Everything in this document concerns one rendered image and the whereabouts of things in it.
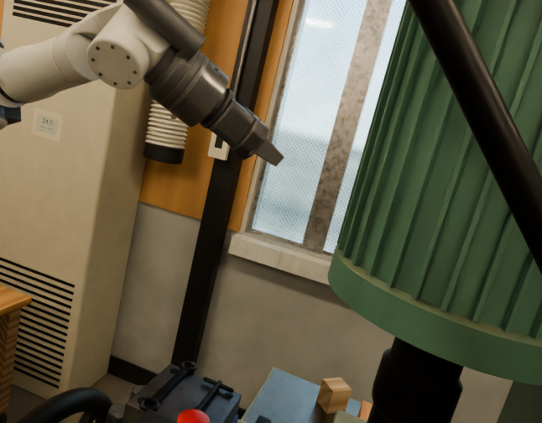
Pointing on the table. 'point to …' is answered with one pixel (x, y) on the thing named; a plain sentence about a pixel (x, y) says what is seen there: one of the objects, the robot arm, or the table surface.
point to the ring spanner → (167, 387)
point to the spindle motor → (453, 203)
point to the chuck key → (212, 392)
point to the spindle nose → (414, 387)
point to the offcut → (333, 394)
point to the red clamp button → (193, 416)
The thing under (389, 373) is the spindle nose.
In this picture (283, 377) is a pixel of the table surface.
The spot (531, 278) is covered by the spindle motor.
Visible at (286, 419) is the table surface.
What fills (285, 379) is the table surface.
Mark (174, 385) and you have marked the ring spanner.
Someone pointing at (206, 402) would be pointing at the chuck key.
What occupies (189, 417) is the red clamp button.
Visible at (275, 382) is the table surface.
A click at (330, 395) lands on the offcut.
